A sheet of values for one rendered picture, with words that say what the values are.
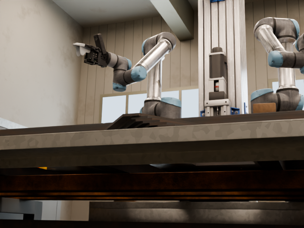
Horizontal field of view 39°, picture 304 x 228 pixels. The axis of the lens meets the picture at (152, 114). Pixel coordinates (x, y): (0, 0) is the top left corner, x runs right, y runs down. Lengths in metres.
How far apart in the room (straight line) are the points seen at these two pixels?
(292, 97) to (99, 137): 1.57
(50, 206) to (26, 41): 3.21
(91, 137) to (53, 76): 4.93
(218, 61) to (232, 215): 0.95
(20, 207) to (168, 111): 0.90
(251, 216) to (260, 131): 1.12
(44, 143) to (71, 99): 5.20
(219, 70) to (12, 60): 3.15
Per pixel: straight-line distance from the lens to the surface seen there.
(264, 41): 2.24
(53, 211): 2.50
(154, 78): 2.51
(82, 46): 2.23
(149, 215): 1.97
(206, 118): 1.12
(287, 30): 2.43
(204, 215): 1.90
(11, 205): 1.98
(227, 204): 1.88
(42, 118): 5.49
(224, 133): 0.77
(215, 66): 2.45
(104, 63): 2.30
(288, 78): 2.34
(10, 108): 5.01
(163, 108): 2.35
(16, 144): 0.95
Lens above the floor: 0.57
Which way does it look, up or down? 15 degrees up
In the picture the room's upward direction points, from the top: 1 degrees clockwise
